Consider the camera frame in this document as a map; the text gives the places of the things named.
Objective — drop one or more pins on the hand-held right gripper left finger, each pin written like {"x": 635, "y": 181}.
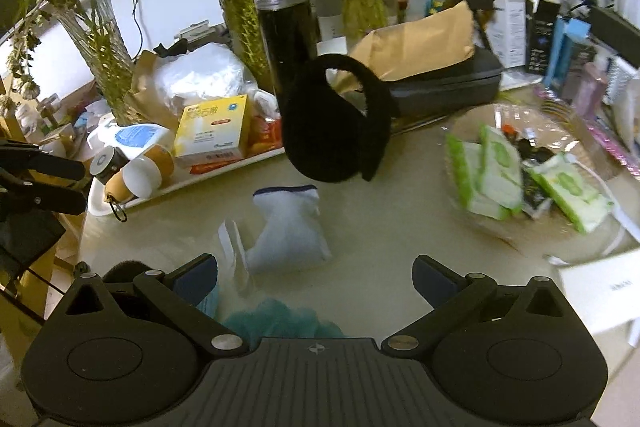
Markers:
{"x": 197, "y": 279}

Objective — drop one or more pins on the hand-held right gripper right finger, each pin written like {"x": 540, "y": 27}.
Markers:
{"x": 430, "y": 279}

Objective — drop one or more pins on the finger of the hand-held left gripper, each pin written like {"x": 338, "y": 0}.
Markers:
{"x": 55, "y": 201}
{"x": 50, "y": 164}

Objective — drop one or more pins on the light blue cloth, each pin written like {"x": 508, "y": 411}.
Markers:
{"x": 210, "y": 302}

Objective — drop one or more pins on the clear plastic bag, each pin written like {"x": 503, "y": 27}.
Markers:
{"x": 235, "y": 257}

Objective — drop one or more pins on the teal blue cloth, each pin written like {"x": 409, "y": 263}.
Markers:
{"x": 280, "y": 317}

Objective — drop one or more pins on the white mesh pouch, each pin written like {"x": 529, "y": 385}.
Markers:
{"x": 285, "y": 237}

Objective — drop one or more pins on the black fuzzy earmuffs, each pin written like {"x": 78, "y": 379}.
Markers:
{"x": 320, "y": 147}

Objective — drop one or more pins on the black lid jar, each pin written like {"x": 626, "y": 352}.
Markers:
{"x": 102, "y": 164}

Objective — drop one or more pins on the white cap brown bottle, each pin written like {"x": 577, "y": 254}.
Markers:
{"x": 140, "y": 177}

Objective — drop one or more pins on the white blue lotion tube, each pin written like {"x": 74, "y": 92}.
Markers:
{"x": 135, "y": 137}

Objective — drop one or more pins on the white tray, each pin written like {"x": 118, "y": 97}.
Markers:
{"x": 150, "y": 197}

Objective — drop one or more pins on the green wet wipe packet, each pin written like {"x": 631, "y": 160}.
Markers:
{"x": 457, "y": 172}
{"x": 500, "y": 177}
{"x": 570, "y": 192}

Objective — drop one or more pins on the bamboo in wide glass vase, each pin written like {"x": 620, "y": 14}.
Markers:
{"x": 105, "y": 67}

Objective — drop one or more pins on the brown paper bag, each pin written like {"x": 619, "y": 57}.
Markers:
{"x": 142, "y": 87}

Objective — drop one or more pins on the yellow medicine box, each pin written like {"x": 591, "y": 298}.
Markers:
{"x": 210, "y": 132}

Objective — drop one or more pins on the orange snack packet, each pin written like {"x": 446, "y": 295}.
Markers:
{"x": 265, "y": 137}

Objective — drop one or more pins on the small black packets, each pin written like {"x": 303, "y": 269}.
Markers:
{"x": 530, "y": 152}

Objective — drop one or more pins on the white plastic bag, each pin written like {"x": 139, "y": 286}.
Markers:
{"x": 200, "y": 72}

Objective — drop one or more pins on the white power bank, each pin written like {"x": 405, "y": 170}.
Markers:
{"x": 610, "y": 292}

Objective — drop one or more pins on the black hard case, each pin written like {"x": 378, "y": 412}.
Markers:
{"x": 450, "y": 87}

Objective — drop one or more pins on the glass plate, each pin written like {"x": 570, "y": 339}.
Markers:
{"x": 575, "y": 127}

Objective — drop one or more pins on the pink comb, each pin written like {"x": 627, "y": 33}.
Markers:
{"x": 615, "y": 147}

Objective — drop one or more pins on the brown paper envelope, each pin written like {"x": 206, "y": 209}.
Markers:
{"x": 415, "y": 42}

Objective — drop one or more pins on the pink pump bottle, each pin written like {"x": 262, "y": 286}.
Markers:
{"x": 587, "y": 89}

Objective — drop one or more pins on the black thermos bottle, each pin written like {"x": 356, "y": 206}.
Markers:
{"x": 287, "y": 47}

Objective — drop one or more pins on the black carton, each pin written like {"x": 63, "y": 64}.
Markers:
{"x": 540, "y": 42}

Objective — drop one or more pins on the white carton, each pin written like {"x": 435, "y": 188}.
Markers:
{"x": 510, "y": 27}

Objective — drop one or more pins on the blue box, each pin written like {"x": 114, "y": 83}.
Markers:
{"x": 567, "y": 37}

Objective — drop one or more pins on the black box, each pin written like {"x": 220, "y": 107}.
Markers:
{"x": 620, "y": 32}

